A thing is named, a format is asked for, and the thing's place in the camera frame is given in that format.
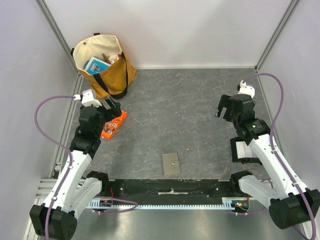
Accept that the black card tray box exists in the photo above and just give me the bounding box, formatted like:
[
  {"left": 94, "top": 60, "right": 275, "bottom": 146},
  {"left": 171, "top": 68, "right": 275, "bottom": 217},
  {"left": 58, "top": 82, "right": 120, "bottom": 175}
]
[{"left": 230, "top": 137, "right": 262, "bottom": 165}]

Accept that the grey card holder wallet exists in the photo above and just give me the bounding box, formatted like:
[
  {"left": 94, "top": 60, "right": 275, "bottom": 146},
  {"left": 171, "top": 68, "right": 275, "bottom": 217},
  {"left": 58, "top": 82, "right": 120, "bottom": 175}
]
[{"left": 162, "top": 152, "right": 181, "bottom": 176}]

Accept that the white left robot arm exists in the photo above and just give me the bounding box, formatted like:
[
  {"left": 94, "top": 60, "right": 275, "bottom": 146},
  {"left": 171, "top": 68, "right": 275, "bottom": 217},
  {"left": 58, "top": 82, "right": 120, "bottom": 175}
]
[{"left": 29, "top": 98, "right": 122, "bottom": 240}]

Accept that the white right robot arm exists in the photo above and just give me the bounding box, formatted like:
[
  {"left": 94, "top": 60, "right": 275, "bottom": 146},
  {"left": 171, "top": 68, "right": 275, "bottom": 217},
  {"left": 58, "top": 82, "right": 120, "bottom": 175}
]
[{"left": 215, "top": 94, "right": 320, "bottom": 230}]

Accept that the mustard canvas tote bag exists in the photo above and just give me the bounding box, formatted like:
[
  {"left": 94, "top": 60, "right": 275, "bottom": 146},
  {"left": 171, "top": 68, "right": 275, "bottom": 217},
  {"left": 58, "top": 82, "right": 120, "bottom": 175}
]
[{"left": 70, "top": 33, "right": 136, "bottom": 100}]

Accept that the blue book in bag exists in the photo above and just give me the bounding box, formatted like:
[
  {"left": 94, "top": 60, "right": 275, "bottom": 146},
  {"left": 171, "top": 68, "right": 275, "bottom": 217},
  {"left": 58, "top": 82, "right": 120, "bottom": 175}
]
[{"left": 84, "top": 56, "right": 111, "bottom": 75}]

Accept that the brown item in bag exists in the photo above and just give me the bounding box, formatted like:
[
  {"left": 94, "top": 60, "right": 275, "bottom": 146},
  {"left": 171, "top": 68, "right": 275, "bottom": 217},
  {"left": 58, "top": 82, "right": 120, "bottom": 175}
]
[{"left": 102, "top": 53, "right": 120, "bottom": 65}]

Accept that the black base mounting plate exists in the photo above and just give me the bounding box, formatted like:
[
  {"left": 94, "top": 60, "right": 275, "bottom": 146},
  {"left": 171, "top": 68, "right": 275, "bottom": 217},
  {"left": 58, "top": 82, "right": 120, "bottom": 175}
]
[{"left": 106, "top": 179, "right": 246, "bottom": 198}]

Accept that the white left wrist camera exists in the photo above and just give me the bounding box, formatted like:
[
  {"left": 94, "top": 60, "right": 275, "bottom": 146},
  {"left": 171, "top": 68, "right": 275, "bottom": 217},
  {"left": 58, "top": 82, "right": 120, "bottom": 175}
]
[{"left": 73, "top": 89, "right": 102, "bottom": 108}]

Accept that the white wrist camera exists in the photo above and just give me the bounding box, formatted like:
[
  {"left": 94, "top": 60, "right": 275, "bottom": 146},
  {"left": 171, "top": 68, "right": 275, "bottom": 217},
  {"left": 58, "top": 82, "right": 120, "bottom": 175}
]
[
  {"left": 73, "top": 89, "right": 102, "bottom": 108},
  {"left": 237, "top": 81, "right": 256, "bottom": 99}
]

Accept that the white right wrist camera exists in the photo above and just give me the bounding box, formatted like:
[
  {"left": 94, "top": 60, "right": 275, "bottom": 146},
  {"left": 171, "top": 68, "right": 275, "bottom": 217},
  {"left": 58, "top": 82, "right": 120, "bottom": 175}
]
[{"left": 237, "top": 81, "right": 256, "bottom": 99}]

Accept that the slotted cable duct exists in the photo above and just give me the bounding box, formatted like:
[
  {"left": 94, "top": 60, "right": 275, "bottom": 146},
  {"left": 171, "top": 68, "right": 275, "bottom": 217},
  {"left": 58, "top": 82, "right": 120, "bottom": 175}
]
[{"left": 85, "top": 197, "right": 235, "bottom": 212}]

